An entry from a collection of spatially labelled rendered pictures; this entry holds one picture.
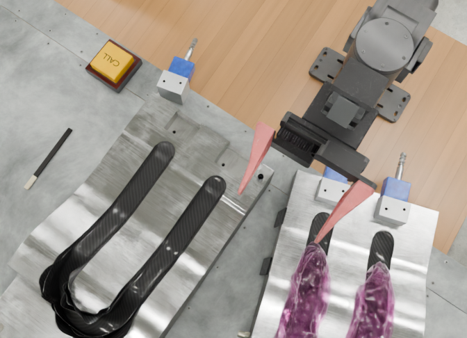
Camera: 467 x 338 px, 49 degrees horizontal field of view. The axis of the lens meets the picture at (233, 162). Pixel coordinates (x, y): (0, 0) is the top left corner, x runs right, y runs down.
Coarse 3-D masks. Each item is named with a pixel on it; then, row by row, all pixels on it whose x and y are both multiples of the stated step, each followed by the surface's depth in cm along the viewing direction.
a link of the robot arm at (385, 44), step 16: (384, 16) 50; (400, 16) 50; (352, 32) 59; (368, 32) 50; (384, 32) 50; (400, 32) 50; (352, 48) 51; (368, 48) 49; (384, 48) 49; (400, 48) 49; (416, 48) 60; (368, 64) 49; (384, 64) 49; (400, 64) 49; (416, 64) 61; (400, 80) 60
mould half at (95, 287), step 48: (144, 144) 90; (192, 144) 90; (96, 192) 88; (192, 192) 88; (48, 240) 81; (144, 240) 85; (192, 240) 86; (96, 288) 79; (192, 288) 83; (0, 336) 84; (48, 336) 84; (144, 336) 77
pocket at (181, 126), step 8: (176, 112) 91; (176, 120) 94; (184, 120) 94; (192, 120) 92; (168, 128) 93; (176, 128) 93; (184, 128) 93; (192, 128) 93; (184, 136) 93; (192, 136) 93
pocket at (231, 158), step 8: (224, 152) 92; (232, 152) 92; (240, 152) 91; (216, 160) 90; (224, 160) 92; (232, 160) 92; (240, 160) 92; (248, 160) 90; (224, 168) 91; (232, 168) 91; (240, 168) 91; (240, 176) 91
